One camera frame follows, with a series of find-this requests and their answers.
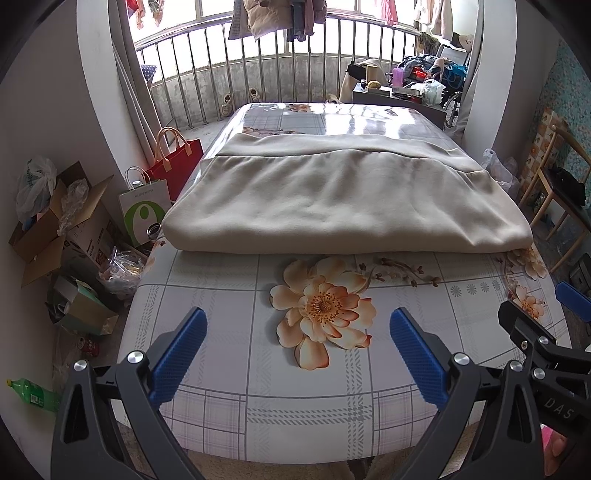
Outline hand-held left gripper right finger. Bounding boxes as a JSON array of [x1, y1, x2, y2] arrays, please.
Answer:
[[389, 308, 548, 480]]

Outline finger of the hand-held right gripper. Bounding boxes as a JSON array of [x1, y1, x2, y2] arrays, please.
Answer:
[[555, 281, 591, 311], [498, 300, 573, 370]]

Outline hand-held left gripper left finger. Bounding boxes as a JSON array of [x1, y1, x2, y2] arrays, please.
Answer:
[[50, 307, 208, 480]]

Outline cream zip jacket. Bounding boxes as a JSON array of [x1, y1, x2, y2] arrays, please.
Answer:
[[161, 133, 534, 254]]

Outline pile of colourful clothes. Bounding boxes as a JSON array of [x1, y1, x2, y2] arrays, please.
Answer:
[[397, 53, 469, 93]]

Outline person's right hand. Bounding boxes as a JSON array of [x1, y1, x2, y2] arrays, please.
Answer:
[[549, 433, 581, 468]]

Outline green white carton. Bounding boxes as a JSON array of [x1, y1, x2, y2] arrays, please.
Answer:
[[46, 274, 118, 337]]

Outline black bag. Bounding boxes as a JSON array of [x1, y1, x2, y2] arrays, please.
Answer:
[[547, 166, 587, 206]]

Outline wooden chair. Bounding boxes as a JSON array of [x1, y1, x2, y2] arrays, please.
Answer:
[[519, 124, 591, 273]]

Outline printed white carton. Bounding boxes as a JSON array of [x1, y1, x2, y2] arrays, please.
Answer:
[[60, 217, 122, 274]]

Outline crumpled clear plastic bag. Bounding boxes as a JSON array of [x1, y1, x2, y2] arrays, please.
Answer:
[[482, 148, 520, 197]]

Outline green plastic bottle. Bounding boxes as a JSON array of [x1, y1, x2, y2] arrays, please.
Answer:
[[6, 378, 63, 413]]

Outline white paper bag green print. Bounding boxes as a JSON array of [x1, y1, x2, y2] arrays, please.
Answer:
[[119, 167, 171, 247]]

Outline orange patterned board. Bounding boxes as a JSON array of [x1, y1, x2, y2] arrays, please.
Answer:
[[526, 107, 571, 204]]

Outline large brown cardboard box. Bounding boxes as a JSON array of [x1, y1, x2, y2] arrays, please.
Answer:
[[9, 161, 116, 287]]

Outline clear plastic wrap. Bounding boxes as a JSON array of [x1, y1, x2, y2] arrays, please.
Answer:
[[58, 178, 90, 232]]

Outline red tote bag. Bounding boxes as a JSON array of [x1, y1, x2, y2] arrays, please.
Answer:
[[143, 128, 204, 204]]

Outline wheelchair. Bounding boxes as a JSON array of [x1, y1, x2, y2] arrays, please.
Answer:
[[434, 44, 472, 128]]

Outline white plastic bag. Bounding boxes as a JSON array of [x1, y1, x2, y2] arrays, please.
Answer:
[[16, 156, 58, 222]]

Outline dark side table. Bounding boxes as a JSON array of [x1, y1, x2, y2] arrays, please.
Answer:
[[353, 83, 448, 127]]

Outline beige curtain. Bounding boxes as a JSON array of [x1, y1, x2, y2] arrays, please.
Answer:
[[108, 0, 162, 160]]

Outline beige tote bag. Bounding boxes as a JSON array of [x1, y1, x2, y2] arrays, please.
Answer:
[[339, 58, 393, 103]]

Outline metal balcony railing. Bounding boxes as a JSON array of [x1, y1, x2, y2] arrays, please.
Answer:
[[134, 16, 423, 130]]

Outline hanging cream coat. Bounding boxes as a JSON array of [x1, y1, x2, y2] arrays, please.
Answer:
[[413, 0, 455, 38]]

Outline hanging beige garment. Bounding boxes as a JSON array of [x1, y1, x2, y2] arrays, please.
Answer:
[[228, 0, 291, 42]]

